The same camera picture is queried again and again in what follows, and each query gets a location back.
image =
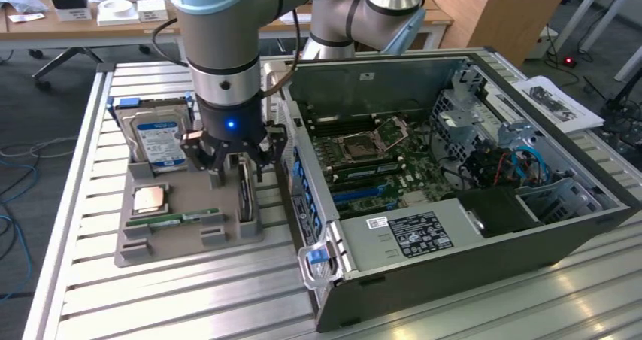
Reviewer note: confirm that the open dark PC case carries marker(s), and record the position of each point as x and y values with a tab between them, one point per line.
451	280

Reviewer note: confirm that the silver disk bay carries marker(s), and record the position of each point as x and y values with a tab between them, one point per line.
571	201

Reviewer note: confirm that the silver perforated drive cage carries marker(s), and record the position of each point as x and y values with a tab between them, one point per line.
454	129

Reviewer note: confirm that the red lit power switch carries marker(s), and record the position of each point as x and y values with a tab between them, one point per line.
570	61

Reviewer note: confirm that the small white box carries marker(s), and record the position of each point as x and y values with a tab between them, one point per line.
152	11

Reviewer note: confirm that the blue release latch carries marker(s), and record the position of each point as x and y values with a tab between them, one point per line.
315	259

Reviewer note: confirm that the white box black top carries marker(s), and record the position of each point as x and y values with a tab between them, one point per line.
72	9

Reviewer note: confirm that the Nvidia graphics card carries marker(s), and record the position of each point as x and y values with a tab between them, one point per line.
244	193

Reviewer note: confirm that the silver chipset heatsink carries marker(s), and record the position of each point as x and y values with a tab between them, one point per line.
415	199

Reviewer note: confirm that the green motherboard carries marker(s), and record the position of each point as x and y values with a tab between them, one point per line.
420	167

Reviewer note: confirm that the white card red print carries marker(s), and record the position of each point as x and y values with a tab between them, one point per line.
25	17

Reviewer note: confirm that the white tape roll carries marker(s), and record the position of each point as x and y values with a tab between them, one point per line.
116	7

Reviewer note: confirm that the white device box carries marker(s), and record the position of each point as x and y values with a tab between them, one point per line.
543	48

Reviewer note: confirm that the CPU chip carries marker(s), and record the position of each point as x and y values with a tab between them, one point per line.
149	199

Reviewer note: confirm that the white desk frame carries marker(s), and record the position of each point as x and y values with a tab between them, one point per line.
607	14

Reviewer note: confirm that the CPU socket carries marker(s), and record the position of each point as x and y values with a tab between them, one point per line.
358	146

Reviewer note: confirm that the wooden cabinet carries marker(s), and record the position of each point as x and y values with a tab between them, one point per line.
502	16

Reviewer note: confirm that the hard disk with blue caddy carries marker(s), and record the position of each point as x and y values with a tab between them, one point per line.
155	140

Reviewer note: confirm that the silver power supply unit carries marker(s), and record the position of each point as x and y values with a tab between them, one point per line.
366	242

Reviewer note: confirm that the green RAM stick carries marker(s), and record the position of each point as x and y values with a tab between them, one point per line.
169	218

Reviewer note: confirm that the printed paper stack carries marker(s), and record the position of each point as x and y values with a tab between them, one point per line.
556	103

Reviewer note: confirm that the RAM stick with sticker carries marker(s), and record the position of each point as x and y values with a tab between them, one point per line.
360	172

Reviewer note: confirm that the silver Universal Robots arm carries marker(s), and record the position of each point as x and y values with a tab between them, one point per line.
220	35

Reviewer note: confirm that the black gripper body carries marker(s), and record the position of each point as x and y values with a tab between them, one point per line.
231	127

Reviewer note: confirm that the flat white box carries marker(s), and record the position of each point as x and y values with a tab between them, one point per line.
117	20

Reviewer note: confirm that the grey parts rack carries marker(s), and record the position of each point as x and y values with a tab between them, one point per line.
191	204

